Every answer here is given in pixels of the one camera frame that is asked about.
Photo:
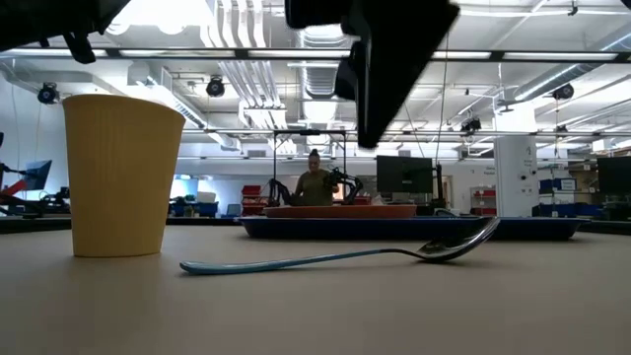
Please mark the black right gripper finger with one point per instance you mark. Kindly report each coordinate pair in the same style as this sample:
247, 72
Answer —
346, 79
389, 59

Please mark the orange plate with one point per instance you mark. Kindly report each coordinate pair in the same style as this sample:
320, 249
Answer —
340, 211

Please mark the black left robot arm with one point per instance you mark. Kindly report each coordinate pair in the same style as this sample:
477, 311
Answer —
29, 20

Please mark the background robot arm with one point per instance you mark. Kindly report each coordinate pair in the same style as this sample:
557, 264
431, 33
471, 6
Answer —
352, 187
278, 192

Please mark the blue plastic tray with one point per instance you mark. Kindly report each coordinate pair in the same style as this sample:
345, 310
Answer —
345, 229

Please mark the yellow ribbed cup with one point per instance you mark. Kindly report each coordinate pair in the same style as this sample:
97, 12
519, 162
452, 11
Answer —
120, 177

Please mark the black ceiling spotlight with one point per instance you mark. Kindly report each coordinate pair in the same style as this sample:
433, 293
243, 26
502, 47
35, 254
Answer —
48, 93
563, 92
471, 125
215, 87

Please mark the black monitor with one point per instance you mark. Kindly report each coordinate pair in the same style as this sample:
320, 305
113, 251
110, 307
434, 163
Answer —
615, 175
404, 175
38, 173

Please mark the person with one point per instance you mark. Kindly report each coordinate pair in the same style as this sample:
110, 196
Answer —
315, 190

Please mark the overhead light bar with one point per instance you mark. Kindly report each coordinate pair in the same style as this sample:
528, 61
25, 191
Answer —
197, 53

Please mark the red bin shelf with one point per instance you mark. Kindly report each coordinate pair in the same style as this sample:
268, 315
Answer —
483, 193
251, 191

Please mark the white pillar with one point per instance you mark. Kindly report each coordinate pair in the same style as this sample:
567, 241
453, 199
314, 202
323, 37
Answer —
512, 192

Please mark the blue storage bins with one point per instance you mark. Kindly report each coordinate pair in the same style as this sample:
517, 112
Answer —
549, 185

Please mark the black background frame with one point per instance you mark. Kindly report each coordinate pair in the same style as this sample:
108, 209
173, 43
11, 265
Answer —
309, 132

